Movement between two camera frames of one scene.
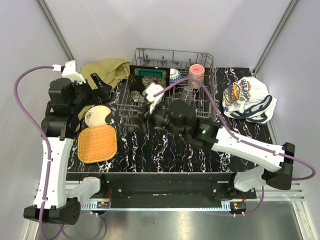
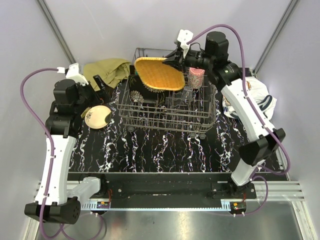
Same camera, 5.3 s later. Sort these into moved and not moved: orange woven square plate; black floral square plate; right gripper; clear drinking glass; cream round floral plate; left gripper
Moved: right gripper; orange woven square plate
Not moved: cream round floral plate; black floral square plate; clear drinking glass; left gripper
